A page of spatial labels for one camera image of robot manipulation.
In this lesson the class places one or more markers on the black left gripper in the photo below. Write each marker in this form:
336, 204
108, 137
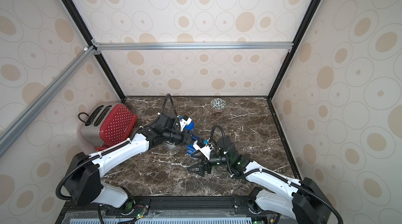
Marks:
186, 137

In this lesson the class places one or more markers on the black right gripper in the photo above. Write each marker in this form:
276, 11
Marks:
205, 164

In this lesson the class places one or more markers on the blue lid container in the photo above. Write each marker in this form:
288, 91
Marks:
188, 125
190, 149
170, 145

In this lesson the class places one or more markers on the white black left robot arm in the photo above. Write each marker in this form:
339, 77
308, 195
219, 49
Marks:
82, 182

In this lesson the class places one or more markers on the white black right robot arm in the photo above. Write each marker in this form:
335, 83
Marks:
301, 200

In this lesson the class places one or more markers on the red polka dot toaster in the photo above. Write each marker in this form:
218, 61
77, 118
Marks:
109, 123

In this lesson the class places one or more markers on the red plastic rack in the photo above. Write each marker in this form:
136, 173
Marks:
102, 147

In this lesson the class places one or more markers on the silver aluminium crossbar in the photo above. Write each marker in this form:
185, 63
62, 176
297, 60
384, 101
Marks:
195, 46

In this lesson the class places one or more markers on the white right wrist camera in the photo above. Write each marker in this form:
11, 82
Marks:
204, 146

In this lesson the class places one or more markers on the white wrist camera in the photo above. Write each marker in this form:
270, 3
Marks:
204, 146
184, 123

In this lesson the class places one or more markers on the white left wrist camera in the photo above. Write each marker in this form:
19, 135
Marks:
184, 123

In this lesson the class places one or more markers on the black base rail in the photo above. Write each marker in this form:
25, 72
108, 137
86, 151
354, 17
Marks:
174, 210

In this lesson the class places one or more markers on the silver aluminium left rail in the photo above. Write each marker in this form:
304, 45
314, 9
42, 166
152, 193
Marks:
14, 130

